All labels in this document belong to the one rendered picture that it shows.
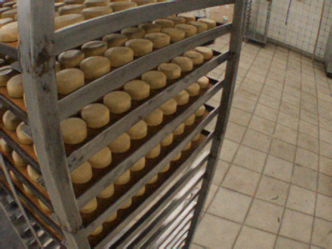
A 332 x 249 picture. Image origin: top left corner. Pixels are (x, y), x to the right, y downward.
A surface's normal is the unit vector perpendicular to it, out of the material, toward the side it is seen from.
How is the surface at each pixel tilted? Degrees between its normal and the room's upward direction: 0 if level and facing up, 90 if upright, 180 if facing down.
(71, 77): 0
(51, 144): 90
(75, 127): 0
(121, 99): 0
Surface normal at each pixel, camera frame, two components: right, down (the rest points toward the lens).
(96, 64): 0.08, -0.82
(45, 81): 0.83, 0.37
